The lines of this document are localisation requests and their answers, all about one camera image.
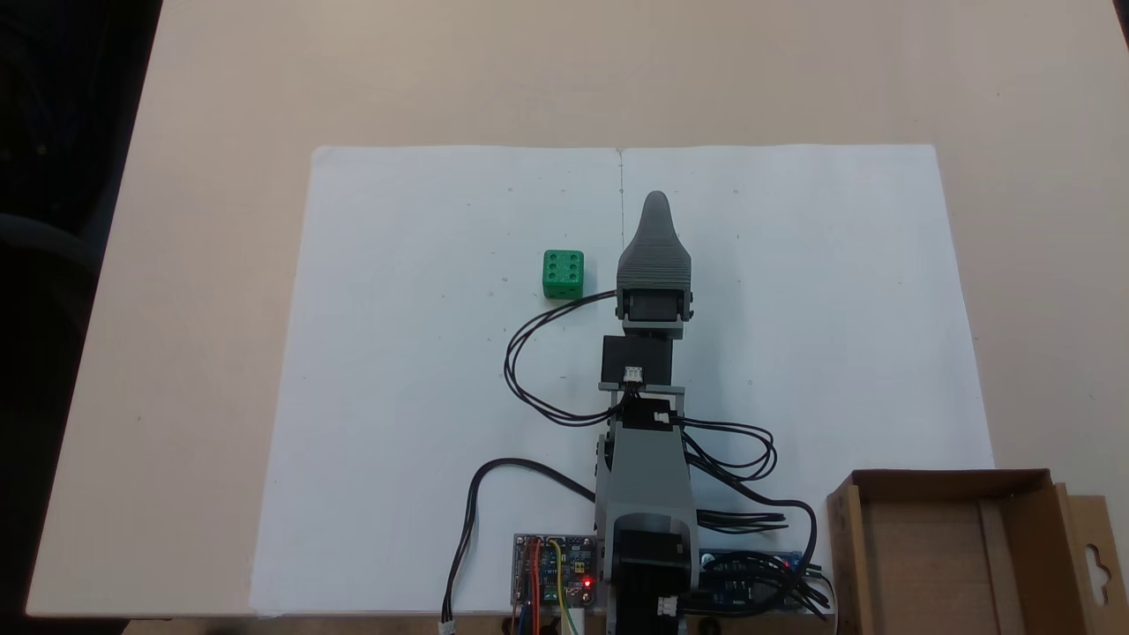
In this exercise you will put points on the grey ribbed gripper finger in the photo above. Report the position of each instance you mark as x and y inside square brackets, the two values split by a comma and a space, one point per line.
[654, 256]

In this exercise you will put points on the green die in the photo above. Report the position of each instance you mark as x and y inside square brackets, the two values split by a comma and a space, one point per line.
[563, 275]

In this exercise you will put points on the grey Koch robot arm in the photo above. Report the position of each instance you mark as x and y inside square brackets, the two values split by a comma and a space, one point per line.
[644, 476]

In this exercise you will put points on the white paper sheet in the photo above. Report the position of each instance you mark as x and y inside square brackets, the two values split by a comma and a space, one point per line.
[838, 309]
[397, 353]

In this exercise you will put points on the circuit board with red LED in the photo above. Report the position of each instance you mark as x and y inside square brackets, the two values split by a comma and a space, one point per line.
[573, 564]

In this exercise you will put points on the blue circuit board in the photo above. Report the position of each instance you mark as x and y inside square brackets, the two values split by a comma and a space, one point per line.
[750, 586]

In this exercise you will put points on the brown cardboard box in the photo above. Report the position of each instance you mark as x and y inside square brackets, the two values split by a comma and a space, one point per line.
[926, 547]

